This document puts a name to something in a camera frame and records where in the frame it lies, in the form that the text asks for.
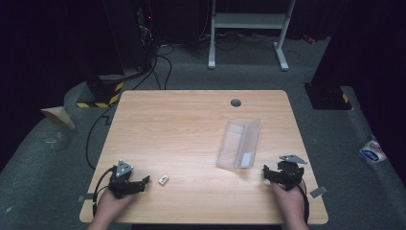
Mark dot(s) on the person's left hand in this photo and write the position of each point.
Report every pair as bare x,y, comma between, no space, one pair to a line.
111,204

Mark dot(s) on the white metal stand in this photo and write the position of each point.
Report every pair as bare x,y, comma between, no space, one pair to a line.
249,21

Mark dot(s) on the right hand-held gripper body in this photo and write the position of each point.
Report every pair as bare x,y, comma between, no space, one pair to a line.
289,172

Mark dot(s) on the grey round table grommet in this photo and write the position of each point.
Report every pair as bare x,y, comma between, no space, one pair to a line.
236,103

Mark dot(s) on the black equipment cabinet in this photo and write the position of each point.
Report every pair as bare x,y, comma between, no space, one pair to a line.
130,32

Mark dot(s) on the white blue plastic packet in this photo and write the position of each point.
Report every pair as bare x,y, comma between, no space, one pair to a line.
372,151

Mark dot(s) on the tan cardboard piece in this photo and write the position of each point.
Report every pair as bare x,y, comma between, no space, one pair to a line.
59,115

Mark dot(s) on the black yellow striped stand base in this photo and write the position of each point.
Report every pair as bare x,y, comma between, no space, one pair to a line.
328,97
101,92

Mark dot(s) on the small red object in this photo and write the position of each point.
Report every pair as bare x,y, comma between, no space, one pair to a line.
309,39

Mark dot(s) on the person's right hand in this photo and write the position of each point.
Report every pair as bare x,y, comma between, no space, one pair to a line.
288,201

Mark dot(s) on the open clear plastic case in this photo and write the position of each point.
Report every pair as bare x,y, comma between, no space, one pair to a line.
238,144

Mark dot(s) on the grey tape strip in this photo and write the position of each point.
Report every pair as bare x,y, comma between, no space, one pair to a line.
318,192
85,198

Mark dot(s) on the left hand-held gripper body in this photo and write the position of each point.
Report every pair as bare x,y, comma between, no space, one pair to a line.
122,177

